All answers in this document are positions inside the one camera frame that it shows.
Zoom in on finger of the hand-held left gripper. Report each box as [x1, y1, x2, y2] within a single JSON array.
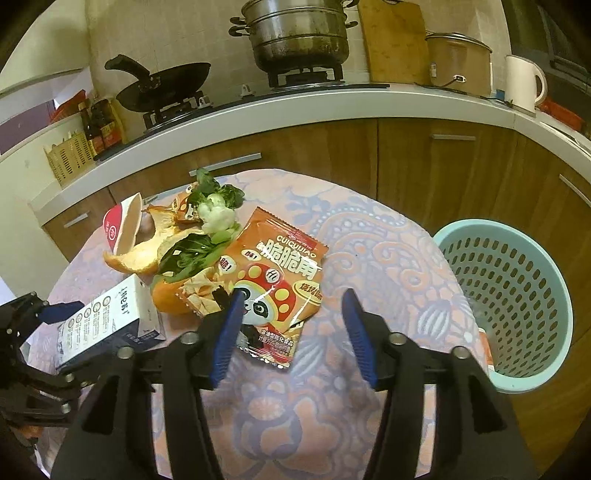
[[14, 348, 100, 428], [0, 293, 86, 352]]

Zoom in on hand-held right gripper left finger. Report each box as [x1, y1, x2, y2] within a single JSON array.
[[51, 288, 246, 480]]

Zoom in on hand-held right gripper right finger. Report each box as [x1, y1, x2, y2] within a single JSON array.
[[341, 288, 539, 480]]

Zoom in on white and blue milk carton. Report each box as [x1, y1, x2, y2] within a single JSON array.
[[23, 273, 167, 370]]

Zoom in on orange peel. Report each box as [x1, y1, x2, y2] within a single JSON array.
[[102, 205, 204, 278], [151, 267, 232, 317]]

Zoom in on large orange snack packet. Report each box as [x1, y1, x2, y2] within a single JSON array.
[[217, 207, 329, 370]]

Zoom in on green vegetable leaf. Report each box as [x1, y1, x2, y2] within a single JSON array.
[[158, 232, 223, 283]]

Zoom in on red and white paper cup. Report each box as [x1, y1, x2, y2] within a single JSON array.
[[102, 194, 145, 257]]

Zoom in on bok choy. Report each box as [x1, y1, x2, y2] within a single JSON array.
[[189, 168, 246, 243]]

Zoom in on teal perforated plastic basket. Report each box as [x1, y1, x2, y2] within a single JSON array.
[[433, 219, 574, 393]]

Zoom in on patterned tablecloth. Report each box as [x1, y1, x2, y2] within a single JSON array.
[[28, 168, 490, 480]]

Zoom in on yellow woven basket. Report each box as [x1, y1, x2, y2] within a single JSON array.
[[44, 131, 96, 186]]

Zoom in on wooden kitchen cabinet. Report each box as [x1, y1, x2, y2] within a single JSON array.
[[28, 115, 591, 462]]

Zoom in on red label sauce bottle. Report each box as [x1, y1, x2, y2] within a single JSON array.
[[92, 98, 123, 149]]

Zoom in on red package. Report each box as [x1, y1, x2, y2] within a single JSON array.
[[50, 90, 89, 123]]

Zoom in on black frying pan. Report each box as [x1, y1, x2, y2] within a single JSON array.
[[104, 54, 212, 114]]

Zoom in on black gas stove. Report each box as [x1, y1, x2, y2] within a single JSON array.
[[95, 64, 392, 162]]

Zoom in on beige electric cooker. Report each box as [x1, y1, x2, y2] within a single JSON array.
[[425, 32, 494, 97]]

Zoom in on wooden cutting board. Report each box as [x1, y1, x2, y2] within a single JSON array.
[[358, 0, 432, 86]]

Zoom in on red box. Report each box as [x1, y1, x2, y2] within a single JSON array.
[[538, 98, 585, 131]]

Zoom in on white electric kettle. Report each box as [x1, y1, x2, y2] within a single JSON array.
[[504, 54, 549, 114]]

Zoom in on stainless steel steamer pot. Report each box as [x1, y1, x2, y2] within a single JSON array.
[[228, 0, 361, 75]]

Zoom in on black appliance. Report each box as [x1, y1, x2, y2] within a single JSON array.
[[503, 0, 591, 86]]

